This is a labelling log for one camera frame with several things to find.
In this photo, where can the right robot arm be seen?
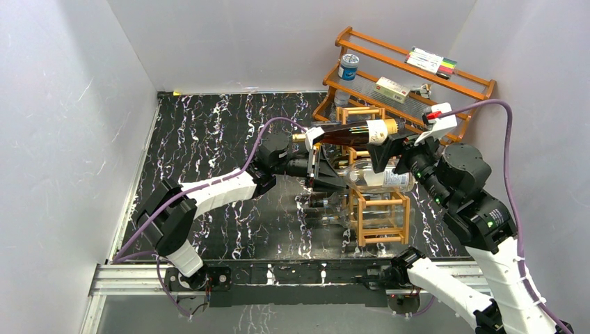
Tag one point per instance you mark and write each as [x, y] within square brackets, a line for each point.
[454, 176]

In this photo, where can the blue white jar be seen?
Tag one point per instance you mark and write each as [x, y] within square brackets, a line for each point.
[348, 67]

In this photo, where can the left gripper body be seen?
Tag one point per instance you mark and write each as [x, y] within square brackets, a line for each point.
[298, 166]

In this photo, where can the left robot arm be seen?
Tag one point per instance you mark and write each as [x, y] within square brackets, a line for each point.
[168, 214]

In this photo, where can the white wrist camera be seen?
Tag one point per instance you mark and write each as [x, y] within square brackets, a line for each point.
[313, 135]
[438, 121]

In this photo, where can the clear bottle rack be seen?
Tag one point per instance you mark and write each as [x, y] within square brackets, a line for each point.
[338, 203]
[336, 220]

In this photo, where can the clear glass bottle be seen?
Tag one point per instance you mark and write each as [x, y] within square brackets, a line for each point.
[361, 177]

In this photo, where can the small clear plastic bottle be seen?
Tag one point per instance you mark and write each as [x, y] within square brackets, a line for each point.
[341, 99]

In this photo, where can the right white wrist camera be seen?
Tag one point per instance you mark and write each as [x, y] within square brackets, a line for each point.
[438, 121]

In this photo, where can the dark red wine bottle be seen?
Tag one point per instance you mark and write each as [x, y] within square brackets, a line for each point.
[356, 134]

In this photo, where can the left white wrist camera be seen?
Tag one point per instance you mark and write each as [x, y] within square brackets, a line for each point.
[313, 135]

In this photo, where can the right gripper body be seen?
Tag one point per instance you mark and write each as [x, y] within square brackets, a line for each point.
[421, 157]

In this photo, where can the clear bottle lower rack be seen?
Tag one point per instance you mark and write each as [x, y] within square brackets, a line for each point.
[338, 203]

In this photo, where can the marker pen pack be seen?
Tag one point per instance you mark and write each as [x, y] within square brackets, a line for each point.
[431, 63]

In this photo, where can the light wooden wine rack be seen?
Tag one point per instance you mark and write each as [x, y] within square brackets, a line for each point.
[352, 154]

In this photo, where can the clear bottle bottom rack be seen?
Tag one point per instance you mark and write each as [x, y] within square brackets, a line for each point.
[336, 220]

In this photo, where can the orange wooden shelf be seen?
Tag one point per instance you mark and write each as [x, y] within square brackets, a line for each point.
[383, 59]

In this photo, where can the green white box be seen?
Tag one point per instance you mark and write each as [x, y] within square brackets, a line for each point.
[391, 89]

